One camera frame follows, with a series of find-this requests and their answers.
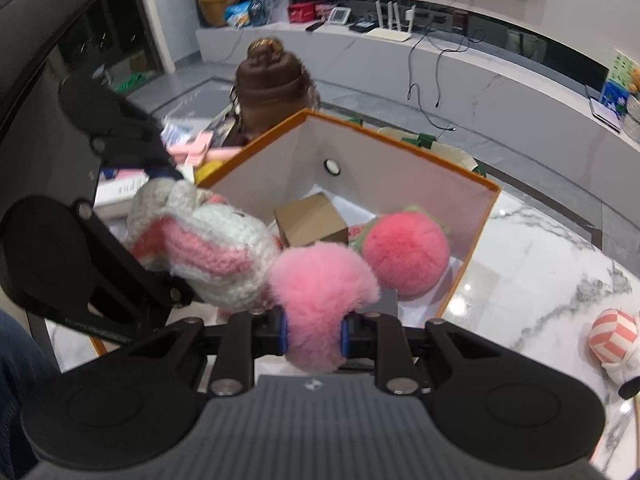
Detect patterned gift bag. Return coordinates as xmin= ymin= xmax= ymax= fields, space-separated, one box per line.
xmin=260 ymin=0 xmax=292 ymax=25

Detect black cable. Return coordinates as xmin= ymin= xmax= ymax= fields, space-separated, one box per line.
xmin=406 ymin=25 xmax=486 ymax=133

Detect white marble television cabinet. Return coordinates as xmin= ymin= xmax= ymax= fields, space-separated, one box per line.
xmin=195 ymin=10 xmax=640 ymax=196

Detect tan small cardboard box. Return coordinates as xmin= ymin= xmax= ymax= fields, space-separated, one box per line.
xmin=273 ymin=193 xmax=351 ymax=249

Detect marble desktop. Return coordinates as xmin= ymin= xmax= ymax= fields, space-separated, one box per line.
xmin=45 ymin=180 xmax=640 ymax=480

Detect orange cardboard box white inside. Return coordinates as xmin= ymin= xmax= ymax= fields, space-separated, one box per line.
xmin=90 ymin=109 xmax=502 ymax=356

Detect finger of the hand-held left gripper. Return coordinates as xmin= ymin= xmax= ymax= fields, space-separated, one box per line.
xmin=72 ymin=198 xmax=197 ymax=311
xmin=89 ymin=125 xmax=185 ymax=182

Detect pink wallet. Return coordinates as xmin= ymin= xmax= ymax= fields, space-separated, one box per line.
xmin=167 ymin=131 xmax=213 ymax=166

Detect blister pack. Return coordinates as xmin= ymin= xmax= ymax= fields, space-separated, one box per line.
xmin=160 ymin=122 xmax=187 ymax=146

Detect blue snack bag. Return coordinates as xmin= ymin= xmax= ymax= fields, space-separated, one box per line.
xmin=224 ymin=0 xmax=252 ymax=28

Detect crochet bunny doll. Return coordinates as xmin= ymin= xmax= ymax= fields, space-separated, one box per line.
xmin=124 ymin=179 xmax=282 ymax=311

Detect gold vase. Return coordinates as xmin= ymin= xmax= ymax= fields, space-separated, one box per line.
xmin=198 ymin=0 xmax=242 ymax=28

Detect white plush dog pink stripes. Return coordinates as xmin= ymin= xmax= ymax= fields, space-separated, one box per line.
xmin=587 ymin=307 xmax=640 ymax=401

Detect long pink case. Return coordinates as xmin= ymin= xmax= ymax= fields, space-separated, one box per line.
xmin=202 ymin=146 xmax=246 ymax=163

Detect white tote bag green trim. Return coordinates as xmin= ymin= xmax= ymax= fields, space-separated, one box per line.
xmin=377 ymin=126 xmax=487 ymax=176

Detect white router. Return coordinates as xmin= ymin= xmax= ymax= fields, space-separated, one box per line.
xmin=367 ymin=0 xmax=417 ymax=42

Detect white woven basket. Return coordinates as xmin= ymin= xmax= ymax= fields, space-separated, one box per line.
xmin=622 ymin=105 xmax=640 ymax=141

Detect red box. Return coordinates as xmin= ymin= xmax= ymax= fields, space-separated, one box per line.
xmin=288 ymin=2 xmax=317 ymax=24

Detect person's leg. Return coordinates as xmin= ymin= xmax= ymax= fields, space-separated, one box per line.
xmin=0 ymin=310 xmax=61 ymax=480

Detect white long box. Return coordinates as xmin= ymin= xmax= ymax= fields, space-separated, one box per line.
xmin=94 ymin=170 xmax=151 ymax=207

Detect green basket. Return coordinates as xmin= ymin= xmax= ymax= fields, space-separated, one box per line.
xmin=114 ymin=73 xmax=147 ymax=93

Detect brown water bottle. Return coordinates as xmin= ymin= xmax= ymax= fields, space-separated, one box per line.
xmin=231 ymin=36 xmax=322 ymax=143

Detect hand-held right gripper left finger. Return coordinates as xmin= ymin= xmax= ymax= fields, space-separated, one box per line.
xmin=107 ymin=310 xmax=291 ymax=397

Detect light pink pom-pom keychain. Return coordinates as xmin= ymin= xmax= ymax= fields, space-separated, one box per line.
xmin=269 ymin=241 xmax=382 ymax=373

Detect pink peach pom-pom green leaves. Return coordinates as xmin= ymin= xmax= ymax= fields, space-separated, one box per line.
xmin=350 ymin=205 xmax=451 ymax=302

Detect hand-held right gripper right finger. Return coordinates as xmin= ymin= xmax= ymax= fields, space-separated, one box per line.
xmin=340 ymin=312 xmax=506 ymax=395

